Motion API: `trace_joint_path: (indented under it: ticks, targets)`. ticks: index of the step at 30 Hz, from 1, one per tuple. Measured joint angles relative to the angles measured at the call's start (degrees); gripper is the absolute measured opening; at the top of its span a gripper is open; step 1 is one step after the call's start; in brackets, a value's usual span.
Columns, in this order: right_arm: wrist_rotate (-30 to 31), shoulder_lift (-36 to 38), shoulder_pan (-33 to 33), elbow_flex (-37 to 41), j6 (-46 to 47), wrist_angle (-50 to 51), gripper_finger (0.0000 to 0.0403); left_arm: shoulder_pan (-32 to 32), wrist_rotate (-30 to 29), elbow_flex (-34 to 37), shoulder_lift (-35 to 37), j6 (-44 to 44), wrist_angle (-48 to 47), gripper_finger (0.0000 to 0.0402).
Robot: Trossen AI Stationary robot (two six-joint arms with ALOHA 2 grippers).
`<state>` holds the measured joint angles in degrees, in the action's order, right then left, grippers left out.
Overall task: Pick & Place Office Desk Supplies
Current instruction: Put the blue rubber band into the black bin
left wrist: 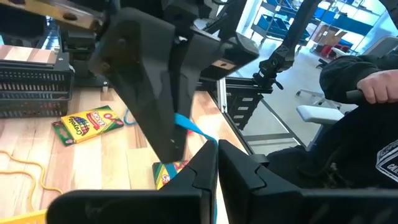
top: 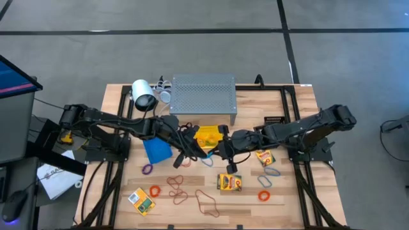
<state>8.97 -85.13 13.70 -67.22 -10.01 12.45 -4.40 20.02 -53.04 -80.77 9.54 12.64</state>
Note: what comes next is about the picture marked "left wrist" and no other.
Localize black aluminium table frame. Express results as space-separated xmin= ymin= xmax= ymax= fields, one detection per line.
xmin=198 ymin=76 xmax=276 ymax=131

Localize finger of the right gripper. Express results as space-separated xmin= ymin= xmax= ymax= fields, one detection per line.
xmin=174 ymin=28 xmax=261 ymax=125
xmin=89 ymin=7 xmax=188 ymax=164

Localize person's hand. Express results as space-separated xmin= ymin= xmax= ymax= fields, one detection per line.
xmin=356 ymin=68 xmax=398 ymax=105

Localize person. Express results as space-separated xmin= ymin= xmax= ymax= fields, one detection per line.
xmin=266 ymin=54 xmax=398 ymax=191

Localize blue rubber band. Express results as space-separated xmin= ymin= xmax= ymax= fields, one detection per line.
xmin=123 ymin=108 xmax=138 ymax=126
xmin=173 ymin=113 xmax=219 ymax=224

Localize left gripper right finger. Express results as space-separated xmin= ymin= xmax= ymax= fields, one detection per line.
xmin=218 ymin=139 xmax=398 ymax=224

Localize yellow plastic basket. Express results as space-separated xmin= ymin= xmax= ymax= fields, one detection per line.
xmin=0 ymin=208 xmax=48 ymax=224

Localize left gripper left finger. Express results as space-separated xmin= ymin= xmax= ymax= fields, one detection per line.
xmin=46 ymin=139 xmax=218 ymax=224

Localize yellow rubber band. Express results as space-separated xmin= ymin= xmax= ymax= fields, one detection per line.
xmin=0 ymin=150 xmax=65 ymax=213

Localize shelf with blue bins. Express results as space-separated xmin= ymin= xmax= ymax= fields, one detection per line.
xmin=251 ymin=0 xmax=383 ymax=43

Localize black plastic basket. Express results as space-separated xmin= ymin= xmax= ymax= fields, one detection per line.
xmin=0 ymin=60 xmax=76 ymax=119

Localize yellow Crayola crayon box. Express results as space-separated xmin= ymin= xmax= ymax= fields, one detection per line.
xmin=51 ymin=105 xmax=125 ymax=147
xmin=152 ymin=159 xmax=191 ymax=191

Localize black handle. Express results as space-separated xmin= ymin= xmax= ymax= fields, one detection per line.
xmin=346 ymin=89 xmax=365 ymax=101

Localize cardboard box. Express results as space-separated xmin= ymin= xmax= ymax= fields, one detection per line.
xmin=312 ymin=24 xmax=348 ymax=47

